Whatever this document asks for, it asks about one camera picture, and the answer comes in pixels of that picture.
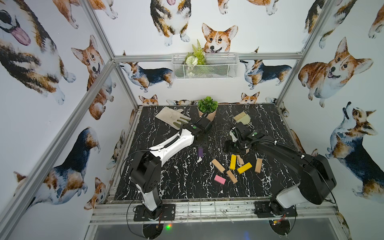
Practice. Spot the white wire basket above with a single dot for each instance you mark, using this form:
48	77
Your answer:
219	66

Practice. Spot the green dustpan brush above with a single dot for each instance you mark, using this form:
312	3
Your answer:
244	118

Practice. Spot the wooden block bottom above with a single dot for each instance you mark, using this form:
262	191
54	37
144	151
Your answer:
232	176

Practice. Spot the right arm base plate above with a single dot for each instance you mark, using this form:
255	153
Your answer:
267	209

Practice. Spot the wooden block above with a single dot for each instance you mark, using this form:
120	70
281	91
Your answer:
232	176
258	166
218	165
240	160

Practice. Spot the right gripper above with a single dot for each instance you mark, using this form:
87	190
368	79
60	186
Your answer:
228	147

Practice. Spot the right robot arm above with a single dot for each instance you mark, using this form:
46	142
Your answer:
316	178

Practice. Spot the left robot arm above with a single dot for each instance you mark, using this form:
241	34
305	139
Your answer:
146	166

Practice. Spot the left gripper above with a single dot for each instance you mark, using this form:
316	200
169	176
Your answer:
202	135

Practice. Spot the beige work glove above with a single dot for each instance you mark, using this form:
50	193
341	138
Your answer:
172	117

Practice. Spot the purple block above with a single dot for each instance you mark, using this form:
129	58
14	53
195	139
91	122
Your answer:
201	152

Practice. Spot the slanted yellow block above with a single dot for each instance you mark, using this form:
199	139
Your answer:
244	168

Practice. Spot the pink block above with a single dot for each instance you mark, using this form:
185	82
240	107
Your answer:
219	179

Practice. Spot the fern with white flower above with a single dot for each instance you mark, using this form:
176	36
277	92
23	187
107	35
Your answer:
195	59

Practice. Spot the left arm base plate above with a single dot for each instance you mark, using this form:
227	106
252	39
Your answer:
165	212

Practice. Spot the aluminium front rail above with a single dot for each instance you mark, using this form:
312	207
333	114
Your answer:
185	212

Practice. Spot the potted green plant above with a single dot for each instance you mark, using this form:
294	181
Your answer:
207	108

